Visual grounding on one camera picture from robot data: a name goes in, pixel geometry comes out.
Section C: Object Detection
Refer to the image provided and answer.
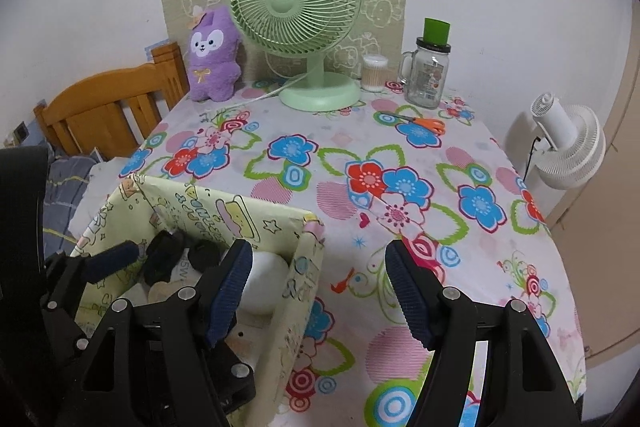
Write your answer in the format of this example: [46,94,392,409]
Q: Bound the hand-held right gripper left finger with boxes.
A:
[54,239,254,427]

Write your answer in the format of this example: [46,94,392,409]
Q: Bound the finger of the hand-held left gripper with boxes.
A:
[200,337,257,415]
[44,241,139,310]

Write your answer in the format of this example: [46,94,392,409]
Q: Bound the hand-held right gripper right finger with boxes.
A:
[384,239,583,427]

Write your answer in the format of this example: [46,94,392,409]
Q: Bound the white rounded case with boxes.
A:
[239,251,292,314]

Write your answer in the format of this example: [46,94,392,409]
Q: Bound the black key fob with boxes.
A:
[187,241,222,272]

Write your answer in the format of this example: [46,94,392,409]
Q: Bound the dark round speaker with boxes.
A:
[144,231,187,285]

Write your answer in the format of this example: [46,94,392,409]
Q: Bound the yellow printed fabric box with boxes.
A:
[70,174,326,427]

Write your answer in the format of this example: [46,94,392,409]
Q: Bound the white pillow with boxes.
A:
[72,157,141,238]

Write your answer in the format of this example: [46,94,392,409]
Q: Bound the grey plaid bedding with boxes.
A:
[42,152,101,253]

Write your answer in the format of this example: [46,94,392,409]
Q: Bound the wooden bed headboard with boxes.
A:
[34,43,190,160]

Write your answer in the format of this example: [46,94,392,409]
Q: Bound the floral tablecloth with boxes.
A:
[75,79,588,427]

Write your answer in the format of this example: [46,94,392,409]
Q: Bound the glass jar mug green lid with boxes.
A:
[398,18,452,110]

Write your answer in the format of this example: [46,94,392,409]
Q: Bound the purple plush toy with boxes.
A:
[187,5,243,102]

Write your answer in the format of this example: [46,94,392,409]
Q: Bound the white standing fan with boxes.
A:
[507,92,607,208]

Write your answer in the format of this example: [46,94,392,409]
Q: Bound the cotton swab jar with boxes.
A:
[361,54,390,92]

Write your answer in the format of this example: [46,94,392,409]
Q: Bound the beige door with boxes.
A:
[545,0,640,370]

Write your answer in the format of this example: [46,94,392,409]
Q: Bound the beige printed board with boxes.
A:
[161,0,407,92]

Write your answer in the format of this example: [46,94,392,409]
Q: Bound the green desk fan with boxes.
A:
[229,0,363,112]

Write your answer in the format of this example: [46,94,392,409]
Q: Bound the orange handled scissors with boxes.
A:
[380,110,446,136]

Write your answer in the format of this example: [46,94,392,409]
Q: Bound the black power cable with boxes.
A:
[522,134,545,182]

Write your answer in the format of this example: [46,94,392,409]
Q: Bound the white fan cable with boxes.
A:
[240,74,306,106]

